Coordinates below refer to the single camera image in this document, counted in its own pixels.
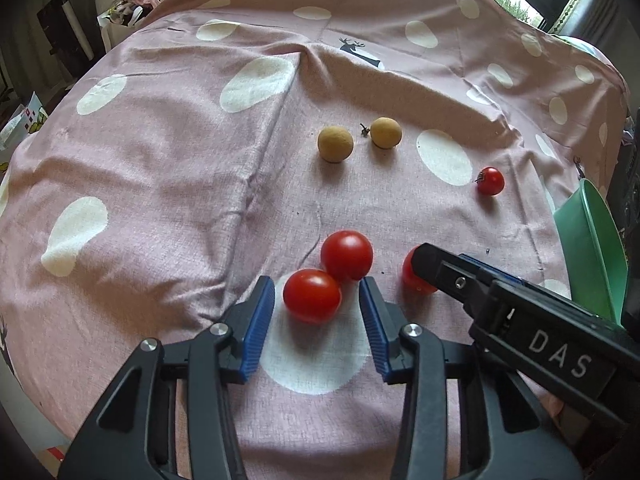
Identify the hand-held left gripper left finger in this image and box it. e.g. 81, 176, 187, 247
57, 275, 277, 480

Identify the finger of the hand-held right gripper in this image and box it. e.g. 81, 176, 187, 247
409, 242, 527, 317

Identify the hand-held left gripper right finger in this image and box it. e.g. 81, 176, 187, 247
358, 276, 586, 480

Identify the red cherry tomato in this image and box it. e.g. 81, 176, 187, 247
320, 230, 374, 283
282, 268, 343, 324
402, 247, 438, 295

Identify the small red stemmed tomato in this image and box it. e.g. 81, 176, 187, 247
475, 166, 506, 197

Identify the green plastic basin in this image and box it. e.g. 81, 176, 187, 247
552, 178, 629, 321

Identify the tan longan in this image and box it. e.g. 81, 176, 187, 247
370, 116, 402, 150
317, 126, 354, 164

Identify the pink polka dot blanket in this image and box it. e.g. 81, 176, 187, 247
0, 0, 631, 480

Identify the white box with red print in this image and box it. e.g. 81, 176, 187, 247
0, 91, 51, 151

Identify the white patterned bag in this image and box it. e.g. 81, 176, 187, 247
97, 0, 153, 53

